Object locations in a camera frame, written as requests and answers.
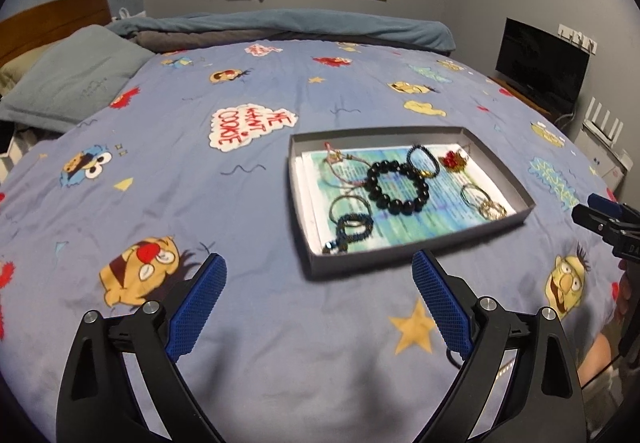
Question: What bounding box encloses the gold ring bangle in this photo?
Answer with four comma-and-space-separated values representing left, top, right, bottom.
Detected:
477, 199, 508, 221

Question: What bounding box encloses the thin dark wire bangle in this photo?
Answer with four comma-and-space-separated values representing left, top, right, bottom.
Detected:
460, 183, 491, 210

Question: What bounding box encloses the large black bead bracelet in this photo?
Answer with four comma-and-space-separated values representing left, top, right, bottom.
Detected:
362, 159, 432, 216

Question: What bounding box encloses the blue gold beaded bracelet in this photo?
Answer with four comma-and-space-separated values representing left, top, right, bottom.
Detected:
322, 212, 376, 256

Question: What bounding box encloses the dark blue gold rope bracelet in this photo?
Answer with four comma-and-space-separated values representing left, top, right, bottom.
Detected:
404, 144, 442, 180

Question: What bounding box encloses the red bead gold chain bracelet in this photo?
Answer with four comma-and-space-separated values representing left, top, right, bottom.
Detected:
438, 147, 472, 173

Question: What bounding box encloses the silver metal bangle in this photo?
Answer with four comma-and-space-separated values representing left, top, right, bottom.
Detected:
328, 192, 372, 225

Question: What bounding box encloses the pink braided cord bracelet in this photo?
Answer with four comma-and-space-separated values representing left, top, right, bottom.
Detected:
322, 140, 374, 190

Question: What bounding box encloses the person's hand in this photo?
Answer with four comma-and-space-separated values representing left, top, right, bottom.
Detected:
577, 333, 613, 387

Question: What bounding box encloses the white wifi router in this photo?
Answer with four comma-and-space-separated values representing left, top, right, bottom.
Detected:
575, 97, 634, 192

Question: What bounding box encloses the grey cardboard box tray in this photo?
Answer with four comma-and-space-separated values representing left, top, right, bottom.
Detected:
288, 126, 535, 279

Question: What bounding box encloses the black monitor screen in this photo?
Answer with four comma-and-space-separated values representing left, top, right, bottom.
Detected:
496, 18, 590, 114

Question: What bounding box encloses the blue-green printed paper sheet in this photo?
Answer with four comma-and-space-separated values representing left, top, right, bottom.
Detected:
294, 144, 516, 255

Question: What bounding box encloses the blue cartoon print bedsheet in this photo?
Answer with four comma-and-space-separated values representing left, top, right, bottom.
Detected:
1, 41, 620, 442

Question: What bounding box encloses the grey-green pillow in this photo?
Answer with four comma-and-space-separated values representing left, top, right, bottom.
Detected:
1, 25, 153, 133

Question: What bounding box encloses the teal folded blanket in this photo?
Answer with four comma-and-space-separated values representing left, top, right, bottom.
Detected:
107, 8, 456, 56

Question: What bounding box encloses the wooden headboard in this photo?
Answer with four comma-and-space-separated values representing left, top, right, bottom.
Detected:
0, 0, 112, 66

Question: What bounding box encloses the white wall hook rack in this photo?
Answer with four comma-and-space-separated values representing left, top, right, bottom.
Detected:
558, 24, 598, 55

